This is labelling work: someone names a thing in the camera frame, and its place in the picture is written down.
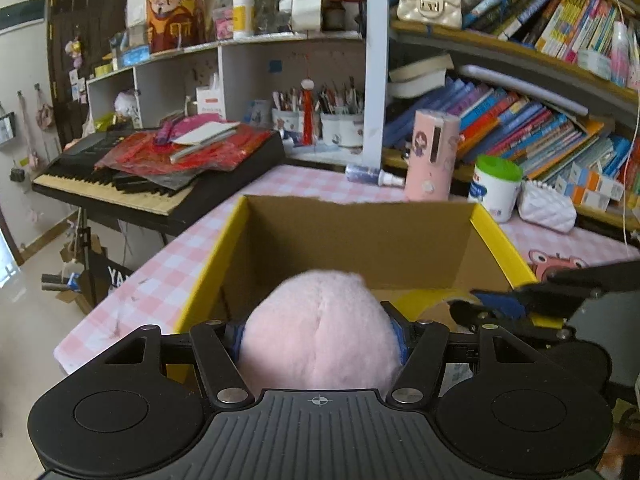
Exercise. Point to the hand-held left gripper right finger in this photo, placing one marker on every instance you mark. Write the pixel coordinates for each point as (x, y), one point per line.
(400, 335)

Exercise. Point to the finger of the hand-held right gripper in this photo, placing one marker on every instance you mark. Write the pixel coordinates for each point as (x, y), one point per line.
(467, 312)
(500, 304)

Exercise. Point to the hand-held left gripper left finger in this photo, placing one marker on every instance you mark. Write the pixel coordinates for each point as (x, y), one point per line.
(234, 342)

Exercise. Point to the pink plush ball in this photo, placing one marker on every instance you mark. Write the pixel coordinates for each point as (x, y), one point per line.
(315, 330)

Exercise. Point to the yellow cardboard box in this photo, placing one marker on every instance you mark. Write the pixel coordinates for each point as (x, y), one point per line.
(350, 240)

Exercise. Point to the white quilted pouch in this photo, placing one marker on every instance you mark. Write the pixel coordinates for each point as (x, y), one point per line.
(545, 207)

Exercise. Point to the white canister with green lid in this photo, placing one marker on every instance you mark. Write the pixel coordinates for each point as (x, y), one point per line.
(495, 190)

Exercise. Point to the orange and white box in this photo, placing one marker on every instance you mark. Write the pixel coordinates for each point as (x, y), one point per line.
(580, 195)
(597, 180)

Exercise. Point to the black keyboard stand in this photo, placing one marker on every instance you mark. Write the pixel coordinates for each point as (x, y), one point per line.
(95, 270)

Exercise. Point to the pink humidifier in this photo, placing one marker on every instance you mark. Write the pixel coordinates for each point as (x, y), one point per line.
(430, 160)

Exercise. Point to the black electronic keyboard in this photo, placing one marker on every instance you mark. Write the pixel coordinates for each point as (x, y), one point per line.
(220, 185)

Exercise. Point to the small blue spray bottle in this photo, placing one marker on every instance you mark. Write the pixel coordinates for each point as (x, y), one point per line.
(365, 172)

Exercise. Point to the pink checkered desk mat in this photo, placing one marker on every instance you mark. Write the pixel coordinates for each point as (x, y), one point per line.
(300, 180)

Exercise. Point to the row of blue and red books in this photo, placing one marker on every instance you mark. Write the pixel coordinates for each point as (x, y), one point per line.
(515, 125)

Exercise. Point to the red patterned cloth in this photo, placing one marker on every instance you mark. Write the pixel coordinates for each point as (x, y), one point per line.
(225, 152)

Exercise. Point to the white booklet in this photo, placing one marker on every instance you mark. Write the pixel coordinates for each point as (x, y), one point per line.
(205, 134)

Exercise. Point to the white pen holder with pens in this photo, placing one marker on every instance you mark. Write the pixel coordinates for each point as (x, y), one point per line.
(286, 121)
(341, 130)

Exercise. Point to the white rolled paper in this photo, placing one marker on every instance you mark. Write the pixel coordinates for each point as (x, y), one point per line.
(525, 89)

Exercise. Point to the pink packet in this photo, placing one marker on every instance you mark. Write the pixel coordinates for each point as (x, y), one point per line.
(170, 130)

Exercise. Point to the red tassel ornament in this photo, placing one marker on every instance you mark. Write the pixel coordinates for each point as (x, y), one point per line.
(308, 115)

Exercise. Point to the white paper bag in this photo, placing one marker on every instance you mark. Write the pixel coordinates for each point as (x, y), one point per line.
(210, 102)

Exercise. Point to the thick beige book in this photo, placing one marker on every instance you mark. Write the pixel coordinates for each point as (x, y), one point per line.
(420, 72)

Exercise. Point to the white wooden bookshelf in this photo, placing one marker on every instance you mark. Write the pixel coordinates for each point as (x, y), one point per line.
(375, 85)

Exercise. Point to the white cubby shelf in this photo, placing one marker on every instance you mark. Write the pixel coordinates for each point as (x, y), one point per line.
(250, 70)

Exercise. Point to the row of colourful thin books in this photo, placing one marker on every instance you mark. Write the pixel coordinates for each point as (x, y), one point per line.
(550, 15)

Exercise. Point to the pink hanging bag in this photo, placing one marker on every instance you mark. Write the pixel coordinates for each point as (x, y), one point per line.
(45, 115)

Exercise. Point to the blue tissue box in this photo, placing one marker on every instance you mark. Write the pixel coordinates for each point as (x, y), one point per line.
(134, 56)

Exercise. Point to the white bottle with red cap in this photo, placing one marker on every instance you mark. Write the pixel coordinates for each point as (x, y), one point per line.
(244, 15)

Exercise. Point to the dark wooden door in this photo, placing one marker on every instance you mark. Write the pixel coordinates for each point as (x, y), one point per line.
(90, 10)

